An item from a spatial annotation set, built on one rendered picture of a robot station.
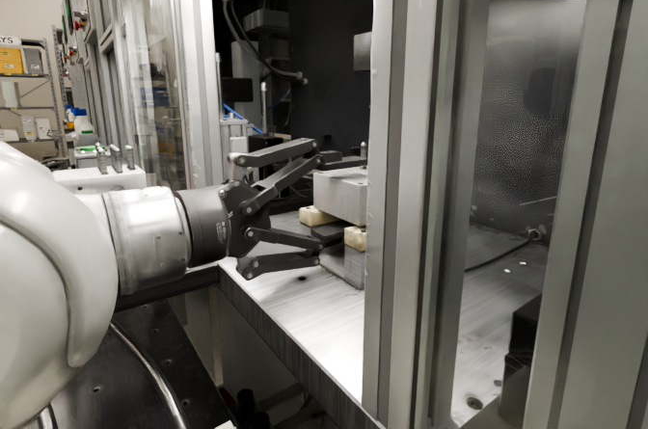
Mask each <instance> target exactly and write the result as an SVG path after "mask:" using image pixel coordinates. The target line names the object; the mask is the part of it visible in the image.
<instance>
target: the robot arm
mask: <svg viewBox="0 0 648 429"><path fill-rule="evenodd" d="M317 147H318V142H317V141H316V140H314V139H308V138H300V139H297V140H293V141H290V142H286V143H283V144H279V145H276V146H273V147H268V148H264V149H261V150H258V151H254V152H251V153H240V152H231V153H229V155H228V157H227V159H228V161H229V162H230V172H229V179H227V180H225V181H224V182H223V183H221V184H218V185H213V186H206V187H200V188H194V189H187V190H180V191H174V193H172V191H171V190H170V189H169V188H167V187H164V186H159V187H151V188H145V189H133V190H126V191H119V192H116V191H111V192H107V193H105V194H95V195H73V194H72V193H71V192H70V191H69V190H67V189H66V188H65V187H63V186H62V185H60V184H58V183H57V182H55V178H54V176H53V173H51V171H50V170H48V169H47V168H46V167H44V165H42V164H41V163H39V162H37V161H35V160H33V159H32V158H30V157H28V156H26V155H25V154H23V153H21V152H20V151H18V150H16V149H15V148H13V147H11V146H9V145H7V144H6V143H4V142H2V141H1V140H0V429H27V428H28V427H29V426H30V425H31V424H32V423H33V422H34V421H35V420H36V419H37V417H38V416H39V415H40V414H41V413H42V411H43V410H45V408H46V407H47V406H48V404H49V403H50V401H51V400H52V399H53V398H54V397H55V396H56V395H57V394H58V393H59V392H60V391H61V390H62V388H63V387H64V386H65V385H66V384H67V383H68V382H69V380H70V379H71V378H72V377H73V376H74V375H75V374H76V373H77V372H78V371H79V370H80V369H81V367H82V366H83V365H84V364H85V363H86V362H88V361H89V359H90V358H91V357H92V356H93V355H94V354H95V353H96V351H97V349H98V347H99V345H100V343H101V341H102V339H103V338H104V336H105V334H106V332H107V330H108V327H109V324H110V321H111V318H112V315H113V312H114V309H115V304H116V301H117V297H119V296H121V295H124V294H125V295H129V294H132V293H134V292H135V291H139V290H142V289H146V288H149V287H153V286H156V285H159V284H162V283H166V282H172V281H176V280H179V279H181V278H182V277H183V276H184V275H185V272H186V268H187V267H188V268H194V267H197V266H201V265H205V264H207V263H211V262H215V261H219V260H222V259H224V258H226V257H235V258H236V261H237V265H236V267H235V270H236V272H237V273H238V274H239V275H240V276H241V277H242V278H243V279H245V280H246V281H250V280H252V279H254V278H256V277H258V276H260V275H262V274H265V273H273V272H280V271H287V270H294V269H301V268H309V267H315V266H317V265H318V264H319V263H320V258H319V254H320V252H321V251H322V250H323V249H324V248H327V247H331V246H333V245H336V244H339V243H340V242H342V237H344V229H345V228H350V227H353V226H356V225H354V224H352V223H350V222H347V221H343V222H339V223H335V224H331V225H328V226H324V227H321V228H314V229H311V230H310V235H312V236H314V237H311V236H309V235H304V234H300V233H295V232H291V231H286V230H282V229H277V228H271V220H270V217H269V211H270V201H271V200H272V199H274V198H275V197H276V196H278V194H279V193H280V192H281V191H282V190H283V189H284V188H286V187H287V186H289V185H290V184H292V183H293V182H295V181H296V180H298V179H299V178H301V177H302V176H304V175H305V174H307V173H309V172H310V171H312V170H313V169H317V170H320V171H323V172H324V171H330V170H337V169H343V168H350V167H356V166H362V165H367V163H368V158H363V157H359V156H346V157H342V152H339V151H334V150H329V151H318V149H317ZM303 153H304V154H303ZM300 154H303V155H302V156H300V157H299V158H297V159H296V160H294V161H293V162H291V163H289V164H288V165H286V166H285V167H283V168H282V169H280V170H278V171H277V172H275V173H274V174H272V175H270V176H268V177H267V178H265V179H264V180H261V181H258V182H257V183H255V184H253V185H252V186H250V185H249V184H247V183H245V182H244V181H242V177H243V176H244V175H245V174H249V173H250V172H251V171H252V170H253V168H258V167H263V166H266V165H269V164H273V163H276V162H279V161H282V160H285V159H287V158H290V157H293V156H297V155H300ZM260 241H261V242H267V243H272V244H282V245H287V246H292V247H297V248H302V249H306V250H305V251H302V252H293V253H283V254H273V255H257V256H253V255H247V254H248V253H249V252H250V251H251V250H252V249H253V248H254V247H255V246H256V245H257V244H258V243H259V242H260Z"/></svg>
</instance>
